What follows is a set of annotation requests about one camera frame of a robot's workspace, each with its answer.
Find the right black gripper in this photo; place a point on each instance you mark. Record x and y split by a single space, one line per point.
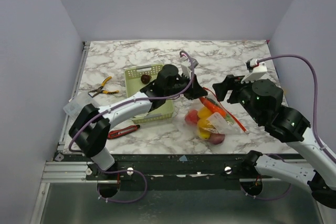
231 91

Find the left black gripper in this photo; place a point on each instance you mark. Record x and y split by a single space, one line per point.
195 90

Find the yellow bell pepper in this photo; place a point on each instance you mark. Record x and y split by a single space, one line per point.
204 113

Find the orange toy carrot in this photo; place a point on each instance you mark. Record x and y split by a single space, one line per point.
212 106

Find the red toy apple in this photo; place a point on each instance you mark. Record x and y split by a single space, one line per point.
191 118

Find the clear zip bag orange zipper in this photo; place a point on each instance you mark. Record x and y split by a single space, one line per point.
229 125

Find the yellow toy squash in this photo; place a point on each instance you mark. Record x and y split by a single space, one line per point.
204 129

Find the purple toy onion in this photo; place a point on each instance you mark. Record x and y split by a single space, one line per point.
216 139

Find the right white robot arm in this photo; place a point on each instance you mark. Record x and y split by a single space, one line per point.
262 100

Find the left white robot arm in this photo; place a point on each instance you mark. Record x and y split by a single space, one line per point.
91 127

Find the red black utility knife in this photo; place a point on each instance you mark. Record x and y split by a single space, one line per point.
114 134

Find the clear plastic screw box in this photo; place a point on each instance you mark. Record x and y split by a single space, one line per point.
76 104

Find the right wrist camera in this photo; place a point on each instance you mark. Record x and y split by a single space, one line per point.
256 71

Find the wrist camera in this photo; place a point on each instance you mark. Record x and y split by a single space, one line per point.
187 65
256 71

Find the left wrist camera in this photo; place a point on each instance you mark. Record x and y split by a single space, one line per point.
187 65

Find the yellow handled pliers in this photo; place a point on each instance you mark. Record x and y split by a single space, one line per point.
101 90

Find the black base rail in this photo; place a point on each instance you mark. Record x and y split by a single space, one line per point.
177 172

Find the aluminium frame profile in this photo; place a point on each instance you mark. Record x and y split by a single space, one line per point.
67 168

